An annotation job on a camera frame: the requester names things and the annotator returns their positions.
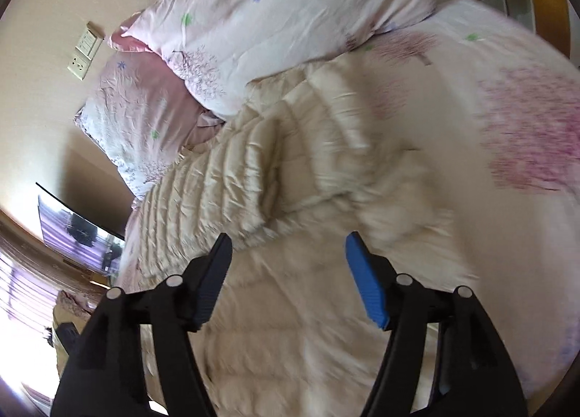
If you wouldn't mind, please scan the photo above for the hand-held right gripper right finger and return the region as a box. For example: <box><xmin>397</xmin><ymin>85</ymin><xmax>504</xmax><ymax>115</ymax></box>
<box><xmin>345</xmin><ymin>231</ymin><xmax>529</xmax><ymax>417</ymax></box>

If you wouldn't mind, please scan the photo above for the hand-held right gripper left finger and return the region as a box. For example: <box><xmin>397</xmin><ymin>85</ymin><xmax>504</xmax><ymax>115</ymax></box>
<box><xmin>51</xmin><ymin>232</ymin><xmax>233</xmax><ymax>417</ymax></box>

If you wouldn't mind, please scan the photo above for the beige puffer jacket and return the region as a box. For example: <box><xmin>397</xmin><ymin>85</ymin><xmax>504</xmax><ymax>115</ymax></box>
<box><xmin>124</xmin><ymin>54</ymin><xmax>458</xmax><ymax>417</ymax></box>

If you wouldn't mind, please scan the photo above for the flat screen television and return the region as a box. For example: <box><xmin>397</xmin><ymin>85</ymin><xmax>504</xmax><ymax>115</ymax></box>
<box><xmin>36</xmin><ymin>181</ymin><xmax>127</xmax><ymax>273</ymax></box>

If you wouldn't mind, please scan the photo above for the pink pillow with lavender print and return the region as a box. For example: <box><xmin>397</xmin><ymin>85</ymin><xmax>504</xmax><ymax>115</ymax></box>
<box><xmin>75</xmin><ymin>52</ymin><xmax>227</xmax><ymax>200</ymax></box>

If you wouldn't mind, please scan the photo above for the purple curtain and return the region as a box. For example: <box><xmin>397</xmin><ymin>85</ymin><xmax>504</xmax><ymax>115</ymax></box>
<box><xmin>0</xmin><ymin>249</ymin><xmax>62</xmax><ymax>322</ymax></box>

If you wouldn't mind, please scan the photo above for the pink tree print bed sheet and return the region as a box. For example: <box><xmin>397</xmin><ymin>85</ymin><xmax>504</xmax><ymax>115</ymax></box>
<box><xmin>118</xmin><ymin>0</ymin><xmax>580</xmax><ymax>413</ymax></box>

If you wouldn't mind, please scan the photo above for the pink pillow with tree print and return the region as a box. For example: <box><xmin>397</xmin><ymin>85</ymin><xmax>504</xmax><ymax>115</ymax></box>
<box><xmin>106</xmin><ymin>0</ymin><xmax>438</xmax><ymax>121</ymax></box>

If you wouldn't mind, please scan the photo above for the white wall socket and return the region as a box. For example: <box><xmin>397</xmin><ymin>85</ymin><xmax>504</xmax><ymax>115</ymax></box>
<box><xmin>67</xmin><ymin>52</ymin><xmax>94</xmax><ymax>81</ymax></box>

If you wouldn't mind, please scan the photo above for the white wall switch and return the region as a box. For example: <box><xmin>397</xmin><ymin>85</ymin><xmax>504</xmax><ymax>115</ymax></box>
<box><xmin>75</xmin><ymin>22</ymin><xmax>105</xmax><ymax>59</ymax></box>

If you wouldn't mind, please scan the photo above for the wooden headboard frame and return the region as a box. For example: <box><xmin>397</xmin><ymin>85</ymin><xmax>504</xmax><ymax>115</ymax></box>
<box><xmin>446</xmin><ymin>0</ymin><xmax>572</xmax><ymax>59</ymax></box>

